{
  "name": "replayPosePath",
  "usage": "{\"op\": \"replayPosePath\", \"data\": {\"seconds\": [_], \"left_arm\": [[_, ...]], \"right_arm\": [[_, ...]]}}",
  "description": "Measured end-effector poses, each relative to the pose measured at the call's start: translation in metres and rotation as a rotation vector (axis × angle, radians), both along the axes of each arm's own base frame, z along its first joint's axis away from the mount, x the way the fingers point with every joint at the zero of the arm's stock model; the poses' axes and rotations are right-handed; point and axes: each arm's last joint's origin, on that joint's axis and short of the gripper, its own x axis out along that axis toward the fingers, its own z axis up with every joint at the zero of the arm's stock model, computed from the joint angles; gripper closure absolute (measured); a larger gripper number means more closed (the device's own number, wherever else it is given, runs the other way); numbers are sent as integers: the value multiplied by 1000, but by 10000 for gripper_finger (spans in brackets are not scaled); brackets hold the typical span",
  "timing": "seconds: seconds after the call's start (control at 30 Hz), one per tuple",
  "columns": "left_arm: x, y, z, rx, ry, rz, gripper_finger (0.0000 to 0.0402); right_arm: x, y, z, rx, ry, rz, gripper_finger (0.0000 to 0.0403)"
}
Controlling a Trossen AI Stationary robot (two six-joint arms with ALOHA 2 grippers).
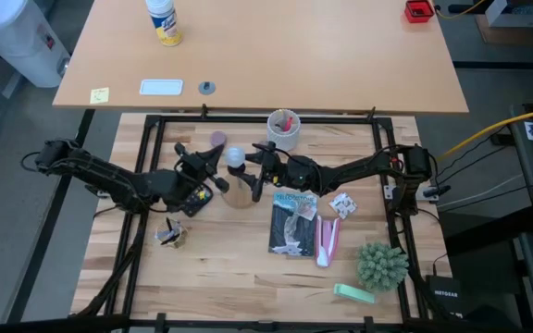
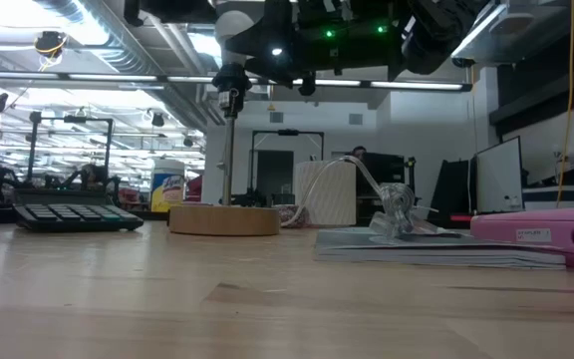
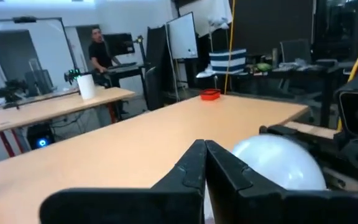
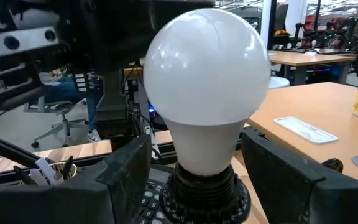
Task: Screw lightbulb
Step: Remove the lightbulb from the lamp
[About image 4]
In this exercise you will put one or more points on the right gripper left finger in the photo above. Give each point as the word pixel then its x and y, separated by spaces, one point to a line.
pixel 57 205

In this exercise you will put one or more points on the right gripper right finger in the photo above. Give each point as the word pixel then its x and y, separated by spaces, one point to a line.
pixel 306 199

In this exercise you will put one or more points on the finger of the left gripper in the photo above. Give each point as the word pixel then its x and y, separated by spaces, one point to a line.
pixel 129 31
pixel 82 28

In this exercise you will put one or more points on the white lightbulb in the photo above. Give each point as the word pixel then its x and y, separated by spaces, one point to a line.
pixel 207 71

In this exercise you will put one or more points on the wooden base table lamp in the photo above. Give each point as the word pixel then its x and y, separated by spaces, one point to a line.
pixel 204 199

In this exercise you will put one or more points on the white marker pen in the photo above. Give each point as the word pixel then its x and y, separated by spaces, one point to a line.
pixel 47 169

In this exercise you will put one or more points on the black marker pen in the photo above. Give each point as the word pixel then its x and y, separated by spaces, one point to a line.
pixel 23 174
pixel 67 166

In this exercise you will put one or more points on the white rectangular tray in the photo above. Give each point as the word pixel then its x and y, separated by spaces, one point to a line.
pixel 304 130

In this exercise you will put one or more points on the grey office chair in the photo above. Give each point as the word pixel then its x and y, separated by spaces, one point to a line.
pixel 62 124

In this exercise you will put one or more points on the black desk calculator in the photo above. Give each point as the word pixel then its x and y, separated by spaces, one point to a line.
pixel 149 205

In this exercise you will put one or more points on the light wood desk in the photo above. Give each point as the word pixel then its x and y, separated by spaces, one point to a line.
pixel 315 102

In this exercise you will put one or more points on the black metal rig frame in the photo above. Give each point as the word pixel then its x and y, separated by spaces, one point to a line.
pixel 5 147

